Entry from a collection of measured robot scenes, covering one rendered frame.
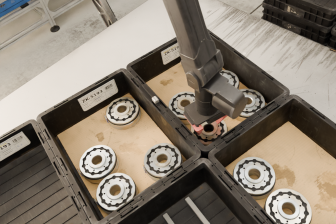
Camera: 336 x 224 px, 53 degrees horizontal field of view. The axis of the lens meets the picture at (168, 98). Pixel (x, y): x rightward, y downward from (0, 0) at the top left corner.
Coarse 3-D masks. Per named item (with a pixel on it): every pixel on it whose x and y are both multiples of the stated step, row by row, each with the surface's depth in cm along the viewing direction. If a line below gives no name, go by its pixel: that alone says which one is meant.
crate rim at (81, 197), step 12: (120, 72) 103; (96, 84) 100; (72, 96) 98; (144, 96) 95; (48, 108) 97; (156, 108) 91; (36, 120) 94; (168, 120) 88; (48, 132) 91; (180, 132) 86; (192, 144) 83; (60, 156) 86; (192, 156) 81; (180, 168) 79; (72, 180) 81; (144, 192) 76; (84, 204) 76; (132, 204) 75; (108, 216) 74
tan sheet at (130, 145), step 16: (128, 96) 109; (96, 112) 106; (144, 112) 104; (80, 128) 103; (96, 128) 102; (112, 128) 102; (128, 128) 101; (144, 128) 100; (64, 144) 100; (80, 144) 99; (96, 144) 99; (112, 144) 98; (128, 144) 97; (144, 144) 96; (128, 160) 94; (80, 176) 93; (144, 176) 90
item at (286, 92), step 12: (216, 36) 107; (156, 48) 107; (228, 48) 102; (132, 72) 101; (264, 72) 94; (144, 84) 98; (276, 84) 91; (156, 96) 94; (168, 108) 91; (180, 120) 88; (252, 120) 85; (228, 132) 84; (216, 144) 82
